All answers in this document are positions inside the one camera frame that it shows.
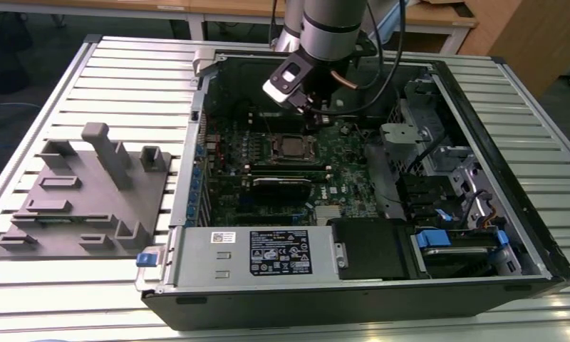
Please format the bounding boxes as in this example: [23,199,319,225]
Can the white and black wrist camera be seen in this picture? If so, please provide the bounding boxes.
[261,60,315,113]

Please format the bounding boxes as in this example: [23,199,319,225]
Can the silver CPU chip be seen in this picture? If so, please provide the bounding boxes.
[280,139,311,157]

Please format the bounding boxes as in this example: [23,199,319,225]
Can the black graphics card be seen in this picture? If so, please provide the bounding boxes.
[251,176,315,209]

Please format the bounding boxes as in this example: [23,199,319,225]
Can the blue floor cable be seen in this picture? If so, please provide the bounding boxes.
[0,101,44,150]

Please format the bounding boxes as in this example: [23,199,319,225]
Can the black open PC case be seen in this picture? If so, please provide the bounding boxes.
[140,48,570,332]

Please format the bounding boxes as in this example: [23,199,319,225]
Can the silver drive cage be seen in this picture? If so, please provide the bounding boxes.
[379,78,486,179]

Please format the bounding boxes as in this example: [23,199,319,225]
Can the silver chipset heat sink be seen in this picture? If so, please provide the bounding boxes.
[316,205,341,226]

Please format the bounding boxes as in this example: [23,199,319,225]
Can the green motherboard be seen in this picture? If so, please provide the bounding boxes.
[201,119,387,227]

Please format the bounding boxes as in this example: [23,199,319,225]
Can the coloured wire bundle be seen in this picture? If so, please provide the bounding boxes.
[473,188,502,229]

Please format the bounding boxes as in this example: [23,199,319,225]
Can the grey parts rack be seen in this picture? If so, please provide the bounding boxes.
[0,122,173,258]

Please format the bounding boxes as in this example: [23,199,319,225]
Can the black RAM slot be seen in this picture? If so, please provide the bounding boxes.
[249,162,325,171]

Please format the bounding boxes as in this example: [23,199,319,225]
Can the green RAM stick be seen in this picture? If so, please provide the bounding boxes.
[252,170,328,180]

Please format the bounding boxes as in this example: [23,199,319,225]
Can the wooden cabinet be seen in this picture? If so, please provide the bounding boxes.
[458,0,570,100]

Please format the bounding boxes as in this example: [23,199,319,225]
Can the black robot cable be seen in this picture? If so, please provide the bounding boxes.
[308,0,408,115]

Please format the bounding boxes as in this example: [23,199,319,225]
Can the black disk bay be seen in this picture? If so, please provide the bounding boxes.
[396,174,457,222]

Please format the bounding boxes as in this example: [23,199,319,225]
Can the CPU socket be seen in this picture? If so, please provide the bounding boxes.
[268,132,325,165]

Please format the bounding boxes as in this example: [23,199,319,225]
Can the copper curved tube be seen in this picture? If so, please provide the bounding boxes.
[331,69,359,90]

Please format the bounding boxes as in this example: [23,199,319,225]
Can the hard disk in blue carrier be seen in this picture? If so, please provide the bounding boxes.
[410,229,509,279]

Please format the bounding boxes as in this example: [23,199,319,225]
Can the wooden desk white legs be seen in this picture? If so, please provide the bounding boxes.
[0,0,208,40]
[204,0,480,54]

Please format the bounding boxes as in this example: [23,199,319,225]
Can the silver power supply unit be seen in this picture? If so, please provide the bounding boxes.
[164,226,337,289]

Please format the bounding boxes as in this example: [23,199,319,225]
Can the black flat cable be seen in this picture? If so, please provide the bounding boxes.
[405,140,436,176]

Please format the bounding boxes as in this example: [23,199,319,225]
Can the black office chair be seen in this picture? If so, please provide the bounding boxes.
[0,10,35,95]

